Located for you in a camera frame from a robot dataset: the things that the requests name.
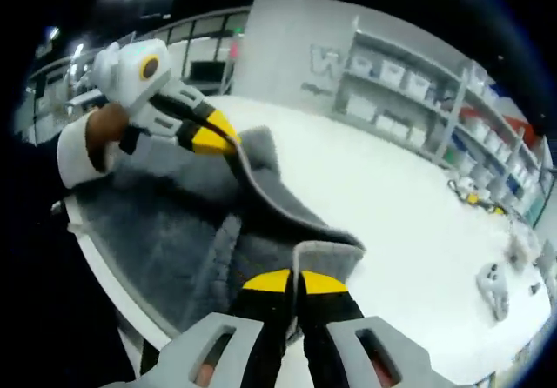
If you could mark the grey towel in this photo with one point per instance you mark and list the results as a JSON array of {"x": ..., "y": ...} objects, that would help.
[{"x": 174, "y": 240}]

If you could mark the grey plastic gripper part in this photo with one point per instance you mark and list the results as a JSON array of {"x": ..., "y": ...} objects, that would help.
[{"x": 494, "y": 292}]

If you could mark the group of white storage bins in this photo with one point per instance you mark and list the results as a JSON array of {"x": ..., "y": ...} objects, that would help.
[{"x": 391, "y": 79}]

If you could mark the person's left hand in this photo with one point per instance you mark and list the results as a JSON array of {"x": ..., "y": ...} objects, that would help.
[{"x": 104, "y": 127}]

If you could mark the black computer monitor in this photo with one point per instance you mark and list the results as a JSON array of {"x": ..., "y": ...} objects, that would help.
[{"x": 208, "y": 70}]

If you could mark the person's dark clothed torso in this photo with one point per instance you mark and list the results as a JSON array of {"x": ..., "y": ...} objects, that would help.
[{"x": 65, "y": 253}]

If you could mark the spare gripper with yellow tips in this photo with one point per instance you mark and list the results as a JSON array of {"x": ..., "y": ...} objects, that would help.
[{"x": 476, "y": 196}]

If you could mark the pink hanging tag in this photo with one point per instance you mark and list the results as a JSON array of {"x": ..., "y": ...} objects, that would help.
[{"x": 234, "y": 51}]

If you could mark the grey metal shelving rack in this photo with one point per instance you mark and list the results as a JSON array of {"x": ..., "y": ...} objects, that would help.
[{"x": 452, "y": 118}]

